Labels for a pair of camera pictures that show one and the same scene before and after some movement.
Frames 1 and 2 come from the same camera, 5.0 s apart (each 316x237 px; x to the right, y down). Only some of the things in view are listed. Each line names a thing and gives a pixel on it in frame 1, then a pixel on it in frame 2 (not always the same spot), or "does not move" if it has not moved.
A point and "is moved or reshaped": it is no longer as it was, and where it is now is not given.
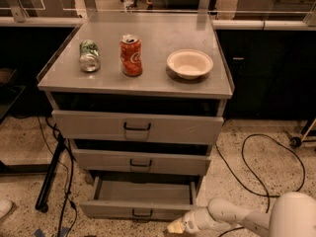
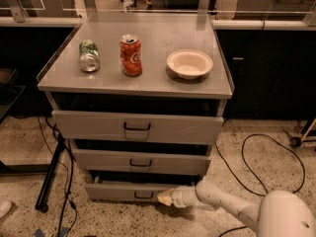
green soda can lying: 89,56 does not move
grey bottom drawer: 141,198 is moved or reshaped
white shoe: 5,206 does not move
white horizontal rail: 73,22 does not move
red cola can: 130,53 does not move
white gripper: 192,220 -> 181,195
